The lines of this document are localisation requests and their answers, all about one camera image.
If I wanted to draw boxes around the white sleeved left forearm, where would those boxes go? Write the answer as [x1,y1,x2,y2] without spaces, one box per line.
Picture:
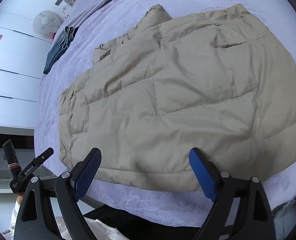
[9,201,20,238]

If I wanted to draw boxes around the white wardrobe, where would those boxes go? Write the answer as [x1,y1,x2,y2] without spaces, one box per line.
[0,8,53,129]

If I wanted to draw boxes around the beige puffer jacket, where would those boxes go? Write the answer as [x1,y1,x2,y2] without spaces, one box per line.
[59,4,296,192]

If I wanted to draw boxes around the folded dark blue jeans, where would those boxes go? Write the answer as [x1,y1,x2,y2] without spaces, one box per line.
[43,27,79,75]

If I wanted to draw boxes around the purple bed blanket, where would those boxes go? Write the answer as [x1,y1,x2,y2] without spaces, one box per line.
[34,0,296,227]

